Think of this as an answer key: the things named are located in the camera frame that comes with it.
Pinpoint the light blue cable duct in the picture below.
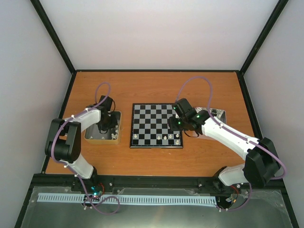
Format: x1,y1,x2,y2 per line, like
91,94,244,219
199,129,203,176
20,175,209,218
37,193,217,207

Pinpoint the black and white chessboard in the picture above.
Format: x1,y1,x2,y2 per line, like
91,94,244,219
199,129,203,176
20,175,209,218
130,103,183,149

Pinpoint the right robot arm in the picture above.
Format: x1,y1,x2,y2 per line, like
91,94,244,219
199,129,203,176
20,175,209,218
169,98,282,188

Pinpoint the green lit circuit board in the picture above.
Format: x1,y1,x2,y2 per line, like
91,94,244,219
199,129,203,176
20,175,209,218
91,183,105,198

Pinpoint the clear tray of black pieces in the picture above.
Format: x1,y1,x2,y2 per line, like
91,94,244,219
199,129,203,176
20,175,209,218
195,107,227,123

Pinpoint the black aluminium frame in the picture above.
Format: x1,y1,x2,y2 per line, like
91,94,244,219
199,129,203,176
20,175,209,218
14,0,299,228

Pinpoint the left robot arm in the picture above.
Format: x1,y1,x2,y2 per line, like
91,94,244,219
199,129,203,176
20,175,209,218
45,95,118,191

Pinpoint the tan tray of white pieces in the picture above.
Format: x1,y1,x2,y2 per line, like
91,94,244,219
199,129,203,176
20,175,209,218
84,111,122,145

